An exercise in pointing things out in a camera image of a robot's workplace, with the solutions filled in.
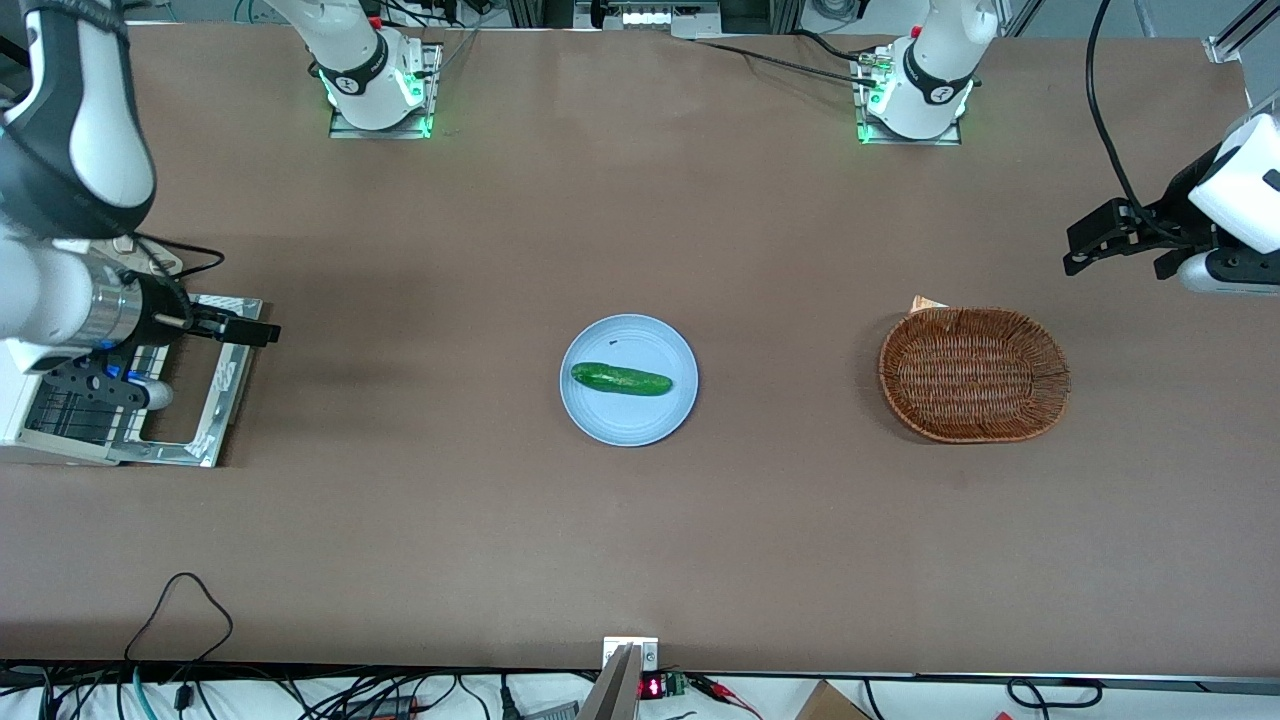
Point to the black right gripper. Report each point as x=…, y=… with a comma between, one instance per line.
x=163, y=306

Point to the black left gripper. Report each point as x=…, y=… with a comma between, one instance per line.
x=1168, y=212

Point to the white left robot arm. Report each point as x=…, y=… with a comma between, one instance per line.
x=940, y=50

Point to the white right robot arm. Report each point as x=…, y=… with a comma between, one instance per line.
x=40, y=300

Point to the beige oven knob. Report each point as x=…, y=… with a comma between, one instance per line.
x=162, y=265
x=125, y=243

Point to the white toaster oven body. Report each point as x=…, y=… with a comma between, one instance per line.
x=12, y=412

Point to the beige paper tag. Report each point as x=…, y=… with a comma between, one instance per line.
x=927, y=304

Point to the brown wicker basket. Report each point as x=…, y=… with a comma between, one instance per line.
x=975, y=375

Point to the green cucumber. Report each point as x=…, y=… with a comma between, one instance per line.
x=620, y=379

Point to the light blue plate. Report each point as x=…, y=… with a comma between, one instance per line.
x=630, y=420

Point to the grey equipment box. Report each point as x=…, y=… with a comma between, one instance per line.
x=645, y=15

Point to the brown cardboard box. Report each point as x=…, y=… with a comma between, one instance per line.
x=830, y=703

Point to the red digit display module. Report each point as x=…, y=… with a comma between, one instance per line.
x=652, y=687

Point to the red clip leads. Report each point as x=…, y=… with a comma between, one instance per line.
x=720, y=688

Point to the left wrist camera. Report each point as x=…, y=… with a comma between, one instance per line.
x=1230, y=272

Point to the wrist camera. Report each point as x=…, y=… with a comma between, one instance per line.
x=1230, y=272
x=90, y=385

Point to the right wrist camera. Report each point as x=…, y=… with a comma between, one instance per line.
x=90, y=385

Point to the aluminium frame profile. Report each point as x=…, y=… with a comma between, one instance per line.
x=1240, y=30

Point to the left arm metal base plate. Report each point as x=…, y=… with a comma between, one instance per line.
x=860, y=135

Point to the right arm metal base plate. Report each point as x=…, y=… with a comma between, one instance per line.
x=432, y=70

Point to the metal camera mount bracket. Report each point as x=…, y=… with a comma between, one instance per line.
x=625, y=680

